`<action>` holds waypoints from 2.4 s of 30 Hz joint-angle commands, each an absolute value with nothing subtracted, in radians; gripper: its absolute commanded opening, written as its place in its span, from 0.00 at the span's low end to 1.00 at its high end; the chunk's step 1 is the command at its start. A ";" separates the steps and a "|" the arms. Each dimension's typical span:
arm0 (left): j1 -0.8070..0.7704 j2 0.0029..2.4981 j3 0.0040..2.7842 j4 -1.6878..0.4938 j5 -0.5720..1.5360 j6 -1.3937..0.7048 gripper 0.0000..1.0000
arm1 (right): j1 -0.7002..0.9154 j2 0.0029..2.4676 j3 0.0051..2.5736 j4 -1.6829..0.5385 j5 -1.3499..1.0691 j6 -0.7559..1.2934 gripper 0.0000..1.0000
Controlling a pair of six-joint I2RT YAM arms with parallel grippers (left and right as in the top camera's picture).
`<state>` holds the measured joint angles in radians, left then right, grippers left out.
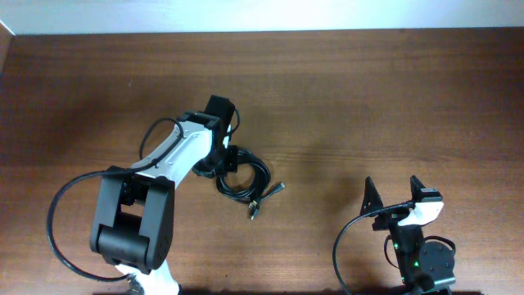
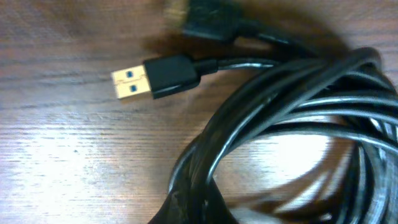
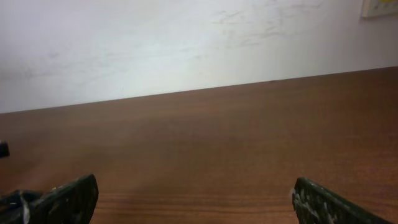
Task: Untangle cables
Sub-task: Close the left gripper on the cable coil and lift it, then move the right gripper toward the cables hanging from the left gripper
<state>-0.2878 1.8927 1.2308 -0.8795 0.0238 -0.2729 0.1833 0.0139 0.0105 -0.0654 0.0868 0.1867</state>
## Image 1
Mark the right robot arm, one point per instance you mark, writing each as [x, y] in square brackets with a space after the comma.
[426, 263]

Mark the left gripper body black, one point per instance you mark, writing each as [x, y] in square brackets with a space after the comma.
[221, 163]

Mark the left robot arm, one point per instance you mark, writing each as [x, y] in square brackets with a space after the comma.
[134, 219]

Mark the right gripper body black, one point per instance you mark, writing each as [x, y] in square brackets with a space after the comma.
[393, 218]

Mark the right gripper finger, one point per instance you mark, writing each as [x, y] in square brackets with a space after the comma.
[416, 187]
[372, 202]

